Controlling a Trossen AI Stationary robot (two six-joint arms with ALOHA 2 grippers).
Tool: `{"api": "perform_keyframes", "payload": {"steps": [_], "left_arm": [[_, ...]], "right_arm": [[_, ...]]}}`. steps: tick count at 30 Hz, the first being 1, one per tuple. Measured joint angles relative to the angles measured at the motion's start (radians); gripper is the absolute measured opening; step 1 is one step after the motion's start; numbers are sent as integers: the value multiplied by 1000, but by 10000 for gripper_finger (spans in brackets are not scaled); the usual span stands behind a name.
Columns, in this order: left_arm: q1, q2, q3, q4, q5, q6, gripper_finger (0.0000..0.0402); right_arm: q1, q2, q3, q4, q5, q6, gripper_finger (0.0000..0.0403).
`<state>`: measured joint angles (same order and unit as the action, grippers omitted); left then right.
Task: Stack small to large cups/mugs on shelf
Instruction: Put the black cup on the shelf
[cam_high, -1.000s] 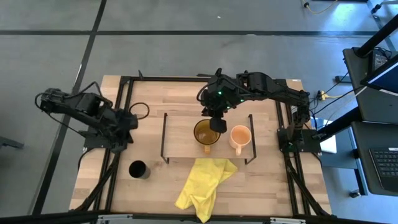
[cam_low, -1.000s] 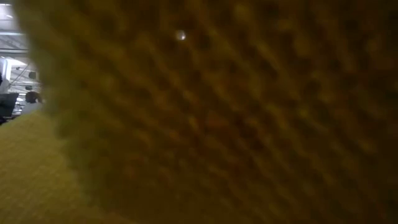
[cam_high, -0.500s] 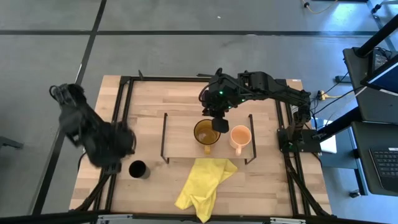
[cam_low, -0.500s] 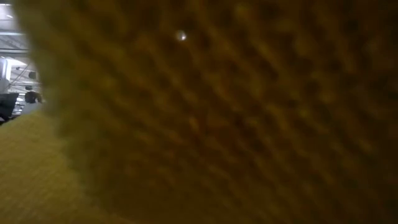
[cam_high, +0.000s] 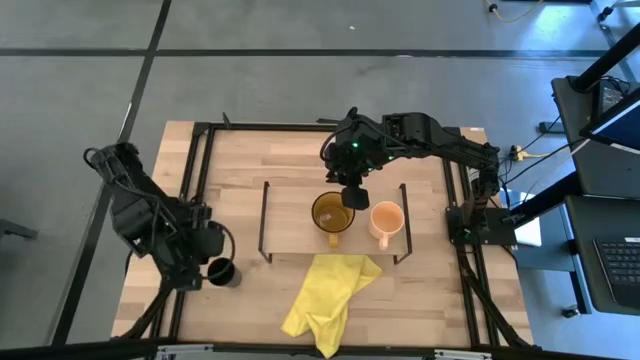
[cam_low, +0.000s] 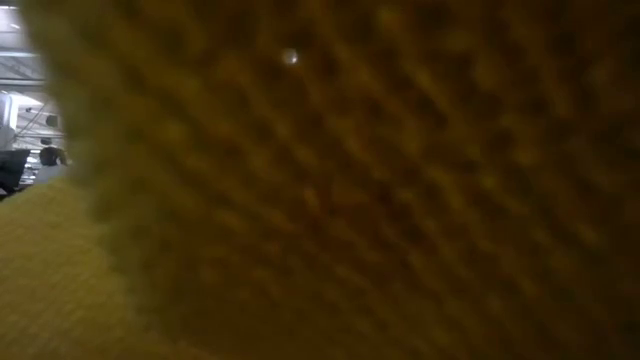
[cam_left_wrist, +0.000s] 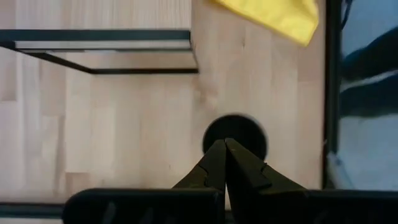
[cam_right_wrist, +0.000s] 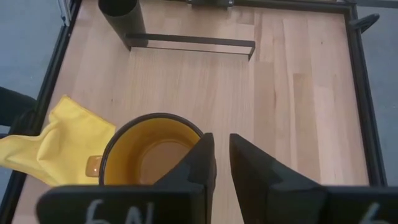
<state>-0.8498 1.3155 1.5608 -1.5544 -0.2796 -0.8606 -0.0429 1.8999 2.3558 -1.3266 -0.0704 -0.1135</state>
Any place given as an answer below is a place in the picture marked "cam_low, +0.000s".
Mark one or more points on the white metal frame structure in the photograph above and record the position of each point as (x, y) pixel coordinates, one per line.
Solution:
(30, 117)

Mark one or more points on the yellow cloth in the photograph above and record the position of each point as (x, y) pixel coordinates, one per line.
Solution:
(350, 200)

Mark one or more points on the person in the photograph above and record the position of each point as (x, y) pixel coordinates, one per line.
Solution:
(52, 156)

